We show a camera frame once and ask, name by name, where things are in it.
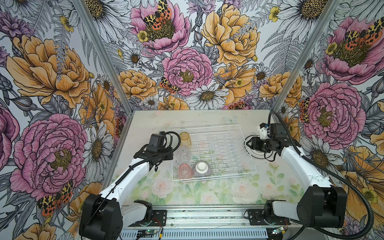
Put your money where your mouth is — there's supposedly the clear glass cup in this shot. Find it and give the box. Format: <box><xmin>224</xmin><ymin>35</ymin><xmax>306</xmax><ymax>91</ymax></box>
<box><xmin>174</xmin><ymin>146</ymin><xmax>191</xmax><ymax>162</ymax></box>

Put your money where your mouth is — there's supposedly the amber glass cup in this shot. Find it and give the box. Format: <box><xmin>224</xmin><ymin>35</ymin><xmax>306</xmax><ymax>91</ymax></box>
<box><xmin>180</xmin><ymin>132</ymin><xmax>192</xmax><ymax>148</ymax></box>

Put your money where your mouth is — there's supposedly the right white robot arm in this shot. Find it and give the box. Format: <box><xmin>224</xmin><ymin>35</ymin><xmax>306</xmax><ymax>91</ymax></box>
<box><xmin>246</xmin><ymin>123</ymin><xmax>347</xmax><ymax>228</ymax></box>

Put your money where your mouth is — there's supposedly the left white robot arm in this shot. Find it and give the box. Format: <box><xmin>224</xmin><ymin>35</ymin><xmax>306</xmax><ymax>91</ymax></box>
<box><xmin>79</xmin><ymin>132</ymin><xmax>181</xmax><ymax>240</ymax></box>

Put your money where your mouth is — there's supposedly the pink glass cup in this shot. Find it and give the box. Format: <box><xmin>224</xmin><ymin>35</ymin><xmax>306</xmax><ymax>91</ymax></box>
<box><xmin>178</xmin><ymin>164</ymin><xmax>193</xmax><ymax>180</ymax></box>

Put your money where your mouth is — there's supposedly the white ribbed bowl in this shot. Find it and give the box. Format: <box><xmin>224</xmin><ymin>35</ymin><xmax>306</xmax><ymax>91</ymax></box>
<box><xmin>193</xmin><ymin>161</ymin><xmax>211</xmax><ymax>178</ymax></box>

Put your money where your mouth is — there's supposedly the green circuit board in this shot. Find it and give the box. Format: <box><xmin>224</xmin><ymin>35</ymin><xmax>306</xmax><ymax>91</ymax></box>
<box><xmin>136</xmin><ymin>230</ymin><xmax>156</xmax><ymax>239</ymax></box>

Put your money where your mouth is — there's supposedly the white wire dish rack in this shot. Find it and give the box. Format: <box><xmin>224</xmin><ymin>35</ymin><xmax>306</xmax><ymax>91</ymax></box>
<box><xmin>172</xmin><ymin>125</ymin><xmax>257</xmax><ymax>183</ymax></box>

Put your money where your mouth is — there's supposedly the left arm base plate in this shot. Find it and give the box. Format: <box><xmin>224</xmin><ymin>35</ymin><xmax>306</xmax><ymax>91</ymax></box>
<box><xmin>130</xmin><ymin>210</ymin><xmax>168</xmax><ymax>227</ymax></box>

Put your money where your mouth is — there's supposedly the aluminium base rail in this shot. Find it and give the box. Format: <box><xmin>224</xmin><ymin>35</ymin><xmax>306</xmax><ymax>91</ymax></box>
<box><xmin>117</xmin><ymin>205</ymin><xmax>302</xmax><ymax>240</ymax></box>

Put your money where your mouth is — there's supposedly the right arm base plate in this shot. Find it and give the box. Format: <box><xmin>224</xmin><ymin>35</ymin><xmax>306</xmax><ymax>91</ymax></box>
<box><xmin>245</xmin><ymin>209</ymin><xmax>275</xmax><ymax>226</ymax></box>

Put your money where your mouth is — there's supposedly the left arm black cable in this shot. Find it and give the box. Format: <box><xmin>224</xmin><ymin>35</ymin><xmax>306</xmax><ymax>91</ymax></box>
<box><xmin>80</xmin><ymin>131</ymin><xmax>182</xmax><ymax>235</ymax></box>

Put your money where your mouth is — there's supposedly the aluminium corner post right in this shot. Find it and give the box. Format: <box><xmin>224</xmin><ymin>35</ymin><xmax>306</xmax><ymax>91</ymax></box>
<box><xmin>273</xmin><ymin>0</ymin><xmax>341</xmax><ymax>111</ymax></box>

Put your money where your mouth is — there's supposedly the aluminium corner post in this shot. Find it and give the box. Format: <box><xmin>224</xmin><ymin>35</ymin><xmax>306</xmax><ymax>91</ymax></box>
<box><xmin>74</xmin><ymin>1</ymin><xmax>134</xmax><ymax>117</ymax></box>
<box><xmin>273</xmin><ymin>0</ymin><xmax>341</xmax><ymax>111</ymax></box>

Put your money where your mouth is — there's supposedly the aluminium corner post left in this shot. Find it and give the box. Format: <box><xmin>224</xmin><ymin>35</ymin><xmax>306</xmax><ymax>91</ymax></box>
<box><xmin>74</xmin><ymin>1</ymin><xmax>134</xmax><ymax>117</ymax></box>

